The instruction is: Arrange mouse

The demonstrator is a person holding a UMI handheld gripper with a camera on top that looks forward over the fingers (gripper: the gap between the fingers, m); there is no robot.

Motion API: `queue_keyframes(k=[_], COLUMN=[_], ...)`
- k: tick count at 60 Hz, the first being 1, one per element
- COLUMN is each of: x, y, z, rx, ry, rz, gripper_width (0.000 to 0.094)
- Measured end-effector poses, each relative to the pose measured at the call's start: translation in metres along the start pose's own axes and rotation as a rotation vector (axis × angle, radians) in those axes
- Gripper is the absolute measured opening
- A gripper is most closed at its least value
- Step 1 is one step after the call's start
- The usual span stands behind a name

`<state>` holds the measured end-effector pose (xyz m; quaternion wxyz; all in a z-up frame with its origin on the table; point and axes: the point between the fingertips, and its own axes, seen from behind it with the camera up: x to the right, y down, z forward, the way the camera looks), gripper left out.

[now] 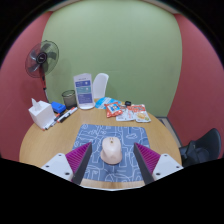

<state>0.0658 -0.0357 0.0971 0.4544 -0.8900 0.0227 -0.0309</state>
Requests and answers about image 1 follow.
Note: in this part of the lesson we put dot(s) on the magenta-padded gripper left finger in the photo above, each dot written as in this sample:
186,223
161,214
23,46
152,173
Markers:
61,165

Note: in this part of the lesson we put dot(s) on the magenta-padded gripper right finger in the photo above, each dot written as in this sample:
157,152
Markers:
162,165

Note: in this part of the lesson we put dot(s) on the beige computer mouse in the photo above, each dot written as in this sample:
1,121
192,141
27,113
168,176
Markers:
111,151

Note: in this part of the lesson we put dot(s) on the blue patterned mouse pad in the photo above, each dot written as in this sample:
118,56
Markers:
96,133

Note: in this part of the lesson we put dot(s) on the white marker red cap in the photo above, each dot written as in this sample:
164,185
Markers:
50,125
66,114

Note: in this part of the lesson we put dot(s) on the black office chair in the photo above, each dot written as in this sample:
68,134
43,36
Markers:
201,148

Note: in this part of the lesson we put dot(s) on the white marker black cap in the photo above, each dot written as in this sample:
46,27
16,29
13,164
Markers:
69,114
55,121

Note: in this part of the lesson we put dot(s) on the white tissue box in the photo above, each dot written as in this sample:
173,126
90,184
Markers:
41,115

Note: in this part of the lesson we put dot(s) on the orange white snack packet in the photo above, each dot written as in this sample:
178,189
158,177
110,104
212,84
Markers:
141,115

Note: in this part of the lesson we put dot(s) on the small blue box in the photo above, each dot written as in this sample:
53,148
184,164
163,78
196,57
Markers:
58,107

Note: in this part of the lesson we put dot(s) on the black mesh pen cup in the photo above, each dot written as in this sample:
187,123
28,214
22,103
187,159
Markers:
69,99

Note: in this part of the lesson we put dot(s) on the small black object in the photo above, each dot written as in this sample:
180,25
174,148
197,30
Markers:
127,103

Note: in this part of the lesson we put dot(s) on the red snack packet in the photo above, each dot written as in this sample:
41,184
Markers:
114,110

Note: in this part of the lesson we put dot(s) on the light blue packet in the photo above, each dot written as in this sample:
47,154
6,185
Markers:
104,101

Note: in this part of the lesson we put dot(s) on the white blue sign stand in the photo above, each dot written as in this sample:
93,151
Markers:
84,91

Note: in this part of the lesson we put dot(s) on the white plastic chair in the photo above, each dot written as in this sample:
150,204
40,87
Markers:
100,85

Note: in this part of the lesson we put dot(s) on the black red standing fan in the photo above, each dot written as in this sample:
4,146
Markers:
41,58

